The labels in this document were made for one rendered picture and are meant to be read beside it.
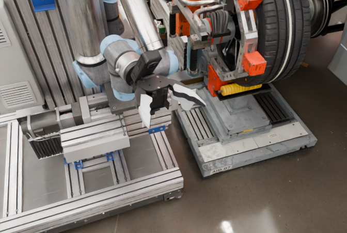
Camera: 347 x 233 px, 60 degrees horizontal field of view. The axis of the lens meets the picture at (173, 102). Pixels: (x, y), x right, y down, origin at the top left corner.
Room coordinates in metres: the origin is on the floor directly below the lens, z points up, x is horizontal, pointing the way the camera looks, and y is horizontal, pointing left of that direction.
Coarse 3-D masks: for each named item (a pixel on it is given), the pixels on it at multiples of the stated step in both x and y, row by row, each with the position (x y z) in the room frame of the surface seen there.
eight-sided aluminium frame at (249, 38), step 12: (240, 12) 1.23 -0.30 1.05; (252, 12) 1.24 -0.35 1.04; (240, 24) 1.22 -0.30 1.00; (252, 24) 1.20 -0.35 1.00; (252, 36) 1.17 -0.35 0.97; (216, 48) 1.54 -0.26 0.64; (240, 48) 1.18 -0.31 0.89; (252, 48) 1.16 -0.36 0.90; (216, 60) 1.48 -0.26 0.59; (240, 60) 1.16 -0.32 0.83; (216, 72) 1.38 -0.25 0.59; (228, 72) 1.25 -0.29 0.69; (240, 72) 1.15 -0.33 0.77
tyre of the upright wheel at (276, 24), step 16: (272, 0) 1.24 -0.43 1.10; (304, 0) 1.28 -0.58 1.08; (272, 16) 1.20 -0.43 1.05; (288, 16) 1.21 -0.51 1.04; (304, 16) 1.23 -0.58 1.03; (272, 32) 1.16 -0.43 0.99; (288, 32) 1.18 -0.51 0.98; (304, 32) 1.20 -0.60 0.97; (272, 48) 1.14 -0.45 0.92; (304, 48) 1.19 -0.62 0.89; (272, 64) 1.13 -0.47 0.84; (288, 64) 1.17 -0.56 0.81; (240, 80) 1.27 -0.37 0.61; (256, 80) 1.16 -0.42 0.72
